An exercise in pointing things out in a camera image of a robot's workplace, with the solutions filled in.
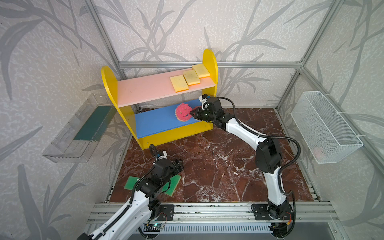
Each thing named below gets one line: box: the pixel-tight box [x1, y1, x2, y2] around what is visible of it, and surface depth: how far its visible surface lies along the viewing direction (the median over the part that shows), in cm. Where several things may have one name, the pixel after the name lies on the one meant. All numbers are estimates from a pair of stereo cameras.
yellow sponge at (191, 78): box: [182, 69, 201, 86], surface depth 80 cm
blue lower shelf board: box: [135, 104, 209, 139], surface depth 95 cm
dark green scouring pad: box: [73, 105, 117, 142], surface depth 67 cm
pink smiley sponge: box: [175, 102, 193, 122], surface depth 87 cm
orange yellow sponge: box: [170, 74, 189, 93], surface depth 75 cm
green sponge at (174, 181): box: [162, 174, 182, 197], surface depth 81 cm
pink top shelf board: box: [117, 70, 216, 107], surface depth 75 cm
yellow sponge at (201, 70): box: [192, 64, 211, 79], surface depth 82 cm
